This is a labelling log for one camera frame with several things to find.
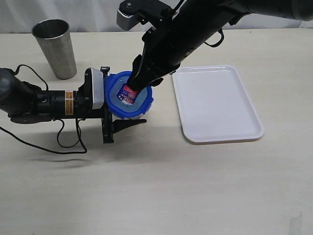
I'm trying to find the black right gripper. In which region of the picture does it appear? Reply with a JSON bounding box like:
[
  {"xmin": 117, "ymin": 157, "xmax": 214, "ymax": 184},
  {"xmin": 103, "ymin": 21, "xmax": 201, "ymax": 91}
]
[{"xmin": 127, "ymin": 16, "xmax": 196, "ymax": 92}]

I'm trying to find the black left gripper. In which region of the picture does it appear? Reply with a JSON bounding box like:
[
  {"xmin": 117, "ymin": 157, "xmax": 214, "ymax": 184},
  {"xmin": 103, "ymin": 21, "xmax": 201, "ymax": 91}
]
[{"xmin": 77, "ymin": 66, "xmax": 147, "ymax": 143}]

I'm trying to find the blue plastic container lid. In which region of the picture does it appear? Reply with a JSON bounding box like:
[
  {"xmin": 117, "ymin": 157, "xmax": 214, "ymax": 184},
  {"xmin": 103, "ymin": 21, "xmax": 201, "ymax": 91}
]
[{"xmin": 104, "ymin": 71, "xmax": 154, "ymax": 114}]

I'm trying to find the stainless steel tumbler cup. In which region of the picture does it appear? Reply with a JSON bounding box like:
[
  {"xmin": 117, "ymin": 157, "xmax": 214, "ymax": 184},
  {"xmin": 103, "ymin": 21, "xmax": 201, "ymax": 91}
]
[{"xmin": 32, "ymin": 19, "xmax": 77, "ymax": 80}]

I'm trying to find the clear plastic tall container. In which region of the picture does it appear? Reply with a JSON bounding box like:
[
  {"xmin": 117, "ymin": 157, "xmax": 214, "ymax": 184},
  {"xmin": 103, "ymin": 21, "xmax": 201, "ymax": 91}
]
[{"xmin": 111, "ymin": 110, "xmax": 144, "ymax": 120}]

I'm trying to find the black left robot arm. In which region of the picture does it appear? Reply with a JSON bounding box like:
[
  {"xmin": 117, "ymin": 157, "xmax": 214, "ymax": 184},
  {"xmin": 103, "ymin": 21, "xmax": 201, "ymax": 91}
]
[{"xmin": 0, "ymin": 67, "xmax": 146, "ymax": 143}]

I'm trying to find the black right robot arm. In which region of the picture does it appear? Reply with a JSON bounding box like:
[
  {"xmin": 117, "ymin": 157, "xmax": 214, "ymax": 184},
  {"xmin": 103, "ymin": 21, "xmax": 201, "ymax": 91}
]
[{"xmin": 120, "ymin": 0, "xmax": 313, "ymax": 91}]

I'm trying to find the white rectangular plastic tray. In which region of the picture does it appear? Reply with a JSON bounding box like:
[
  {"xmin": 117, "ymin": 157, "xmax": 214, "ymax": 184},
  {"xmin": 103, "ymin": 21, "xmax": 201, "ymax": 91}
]
[{"xmin": 172, "ymin": 65, "xmax": 264, "ymax": 144}]

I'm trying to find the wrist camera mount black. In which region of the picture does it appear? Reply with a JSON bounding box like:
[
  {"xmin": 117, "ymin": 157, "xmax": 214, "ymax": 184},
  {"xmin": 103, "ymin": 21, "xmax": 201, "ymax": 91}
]
[{"xmin": 84, "ymin": 68, "xmax": 105, "ymax": 110}]

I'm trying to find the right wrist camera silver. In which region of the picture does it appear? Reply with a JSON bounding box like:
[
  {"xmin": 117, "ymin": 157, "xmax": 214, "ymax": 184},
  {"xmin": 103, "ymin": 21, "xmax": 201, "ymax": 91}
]
[{"xmin": 116, "ymin": 0, "xmax": 172, "ymax": 31}]

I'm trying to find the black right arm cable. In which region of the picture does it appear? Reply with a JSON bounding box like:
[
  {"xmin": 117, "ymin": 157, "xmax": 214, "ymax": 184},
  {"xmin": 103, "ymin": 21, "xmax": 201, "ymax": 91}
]
[{"xmin": 204, "ymin": 28, "xmax": 225, "ymax": 47}]

